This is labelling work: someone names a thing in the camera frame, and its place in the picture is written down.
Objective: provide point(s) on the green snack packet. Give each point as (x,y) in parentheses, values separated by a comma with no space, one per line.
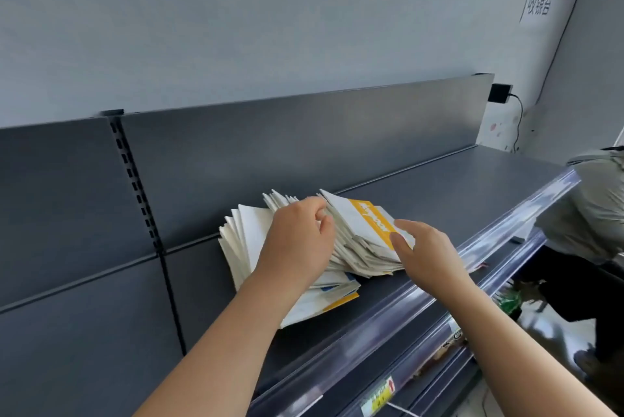
(509,302)

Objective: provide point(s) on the person's left forearm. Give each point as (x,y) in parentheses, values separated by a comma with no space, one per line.
(224,363)

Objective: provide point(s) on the slotted dark metal upright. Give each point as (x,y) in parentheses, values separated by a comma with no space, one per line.
(134,178)

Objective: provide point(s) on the black wall adapter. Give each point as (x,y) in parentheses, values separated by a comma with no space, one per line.
(499,93)

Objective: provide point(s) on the white floral patterned panel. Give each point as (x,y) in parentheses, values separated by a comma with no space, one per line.
(497,131)

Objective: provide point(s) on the person's left hand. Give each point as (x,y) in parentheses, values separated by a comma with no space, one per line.
(297,251)

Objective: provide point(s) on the clear plastic price rail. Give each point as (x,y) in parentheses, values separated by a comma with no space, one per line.
(512,270)
(380,329)

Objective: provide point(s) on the yellow green price tag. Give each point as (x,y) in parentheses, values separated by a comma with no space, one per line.
(378,397)

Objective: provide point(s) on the person's right hand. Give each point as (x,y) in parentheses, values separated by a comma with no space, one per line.
(434,260)

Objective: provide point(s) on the dark grey back panel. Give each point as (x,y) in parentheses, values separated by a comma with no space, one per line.
(292,148)
(58,207)

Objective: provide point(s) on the pile of white notebooks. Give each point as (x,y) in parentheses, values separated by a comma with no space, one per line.
(251,236)

